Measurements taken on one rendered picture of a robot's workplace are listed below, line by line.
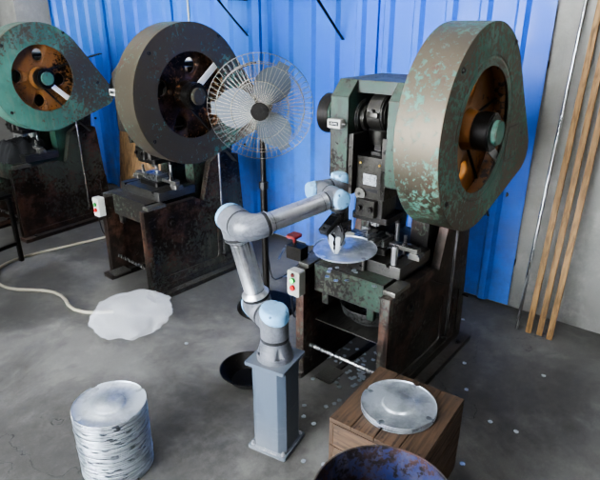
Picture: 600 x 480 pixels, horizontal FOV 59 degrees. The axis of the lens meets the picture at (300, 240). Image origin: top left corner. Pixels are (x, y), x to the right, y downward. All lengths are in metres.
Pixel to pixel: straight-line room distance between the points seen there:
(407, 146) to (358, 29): 1.96
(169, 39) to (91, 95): 1.89
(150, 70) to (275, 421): 1.96
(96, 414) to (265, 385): 0.67
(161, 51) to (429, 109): 1.74
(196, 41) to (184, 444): 2.19
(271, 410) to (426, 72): 1.45
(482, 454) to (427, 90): 1.56
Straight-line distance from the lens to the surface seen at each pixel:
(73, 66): 4.93
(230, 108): 2.96
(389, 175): 2.37
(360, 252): 2.39
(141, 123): 3.15
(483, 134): 2.21
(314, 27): 4.08
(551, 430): 2.84
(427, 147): 1.94
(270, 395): 2.28
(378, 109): 2.40
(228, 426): 2.64
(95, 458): 2.38
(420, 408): 2.18
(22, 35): 4.73
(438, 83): 1.96
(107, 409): 2.35
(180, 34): 3.29
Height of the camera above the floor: 1.73
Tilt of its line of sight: 22 degrees down
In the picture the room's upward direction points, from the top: straight up
